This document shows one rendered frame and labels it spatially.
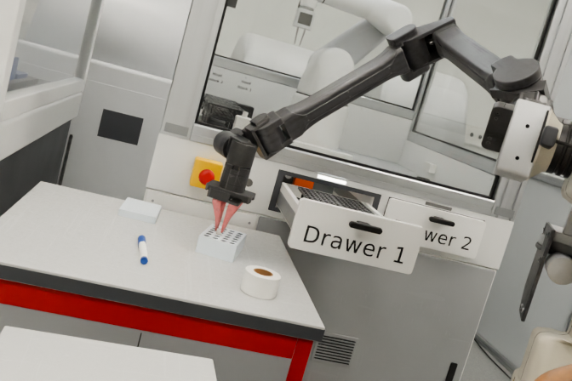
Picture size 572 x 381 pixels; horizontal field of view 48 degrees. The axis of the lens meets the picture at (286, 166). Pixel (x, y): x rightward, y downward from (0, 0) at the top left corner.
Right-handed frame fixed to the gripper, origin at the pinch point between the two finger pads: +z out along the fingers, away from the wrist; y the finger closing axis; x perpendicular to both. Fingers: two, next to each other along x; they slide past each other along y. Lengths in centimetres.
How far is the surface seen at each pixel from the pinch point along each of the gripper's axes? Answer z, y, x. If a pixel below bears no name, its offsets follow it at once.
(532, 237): 11, -130, -219
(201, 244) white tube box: 3.2, 2.0, 5.4
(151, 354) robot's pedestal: 5, -5, 55
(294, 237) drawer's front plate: -3.4, -16.3, 1.1
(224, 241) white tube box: 1.3, -2.5, 4.7
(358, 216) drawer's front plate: -11.4, -28.0, -2.4
